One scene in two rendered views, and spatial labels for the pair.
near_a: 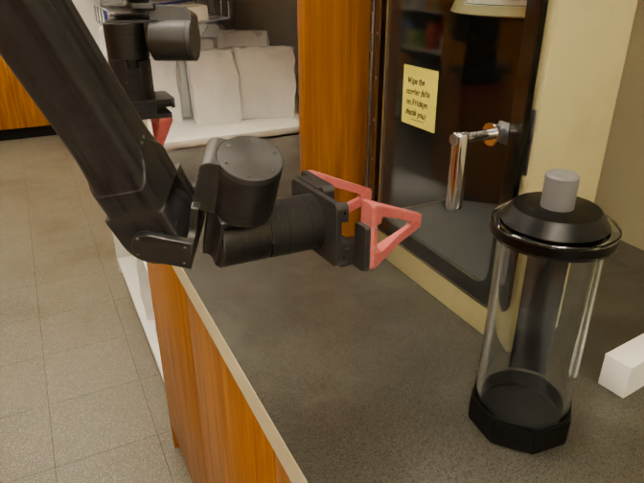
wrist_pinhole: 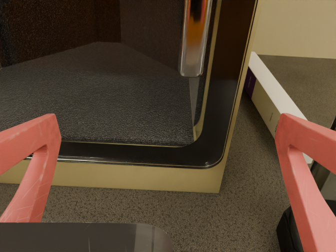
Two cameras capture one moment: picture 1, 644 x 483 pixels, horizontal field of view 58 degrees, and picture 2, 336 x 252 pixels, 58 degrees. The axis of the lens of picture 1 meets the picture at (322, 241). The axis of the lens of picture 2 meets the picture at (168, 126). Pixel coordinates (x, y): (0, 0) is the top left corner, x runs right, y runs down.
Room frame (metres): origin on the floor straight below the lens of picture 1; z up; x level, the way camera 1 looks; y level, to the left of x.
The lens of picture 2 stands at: (0.55, 0.02, 1.21)
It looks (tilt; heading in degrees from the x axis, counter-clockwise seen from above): 37 degrees down; 295
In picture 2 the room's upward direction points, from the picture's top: 4 degrees clockwise
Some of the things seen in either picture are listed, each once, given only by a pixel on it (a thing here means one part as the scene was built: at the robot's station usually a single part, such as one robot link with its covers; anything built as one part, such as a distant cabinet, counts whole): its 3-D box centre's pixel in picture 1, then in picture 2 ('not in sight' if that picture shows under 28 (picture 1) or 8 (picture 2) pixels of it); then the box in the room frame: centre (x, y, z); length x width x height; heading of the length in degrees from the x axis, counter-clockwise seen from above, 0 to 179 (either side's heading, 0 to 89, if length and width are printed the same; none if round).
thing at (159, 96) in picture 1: (132, 84); not in sight; (0.86, 0.27, 1.21); 0.10 x 0.07 x 0.07; 117
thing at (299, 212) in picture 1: (296, 223); not in sight; (0.54, 0.03, 1.13); 0.10 x 0.07 x 0.07; 27
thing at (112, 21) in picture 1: (130, 39); not in sight; (0.86, 0.27, 1.27); 0.07 x 0.06 x 0.07; 86
